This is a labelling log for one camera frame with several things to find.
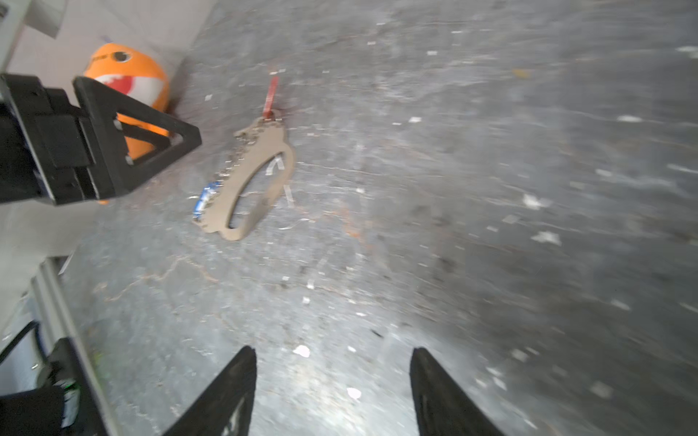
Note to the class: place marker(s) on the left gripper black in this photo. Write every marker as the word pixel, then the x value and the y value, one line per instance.
pixel 45 155

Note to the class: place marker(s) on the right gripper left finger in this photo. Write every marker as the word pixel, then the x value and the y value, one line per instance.
pixel 225 407

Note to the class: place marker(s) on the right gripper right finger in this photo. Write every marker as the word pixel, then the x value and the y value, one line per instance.
pixel 442 406

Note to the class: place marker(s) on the red key tag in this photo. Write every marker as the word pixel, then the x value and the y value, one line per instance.
pixel 268 112

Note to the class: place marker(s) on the blue key tag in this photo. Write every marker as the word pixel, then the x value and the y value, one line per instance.
pixel 205 197

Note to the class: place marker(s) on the orange shark plush toy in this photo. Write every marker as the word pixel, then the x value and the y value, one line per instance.
pixel 132 73

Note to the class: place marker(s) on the aluminium rail frame front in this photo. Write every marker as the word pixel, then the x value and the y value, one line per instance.
pixel 60 327

